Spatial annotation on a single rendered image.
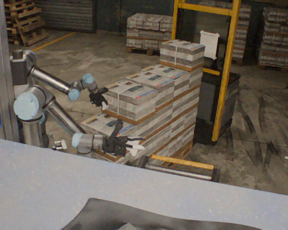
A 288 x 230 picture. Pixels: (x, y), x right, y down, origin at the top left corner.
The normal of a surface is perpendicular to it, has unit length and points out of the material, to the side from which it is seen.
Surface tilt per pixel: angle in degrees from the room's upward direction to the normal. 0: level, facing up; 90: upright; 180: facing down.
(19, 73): 90
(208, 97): 90
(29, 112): 83
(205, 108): 90
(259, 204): 1
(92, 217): 16
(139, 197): 0
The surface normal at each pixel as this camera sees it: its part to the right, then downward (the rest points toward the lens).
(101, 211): -0.39, -0.84
